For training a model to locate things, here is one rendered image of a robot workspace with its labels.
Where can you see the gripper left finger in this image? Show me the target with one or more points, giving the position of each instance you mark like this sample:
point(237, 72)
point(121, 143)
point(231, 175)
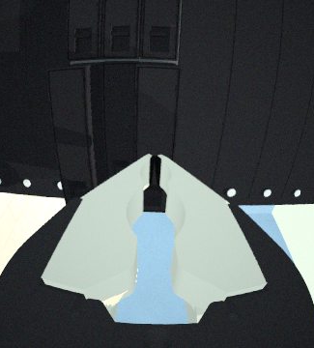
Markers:
point(87, 250)

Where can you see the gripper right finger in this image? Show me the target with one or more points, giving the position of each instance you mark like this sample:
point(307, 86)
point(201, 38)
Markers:
point(222, 254)

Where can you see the black server rack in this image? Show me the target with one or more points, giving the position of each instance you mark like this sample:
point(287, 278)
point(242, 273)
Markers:
point(245, 108)

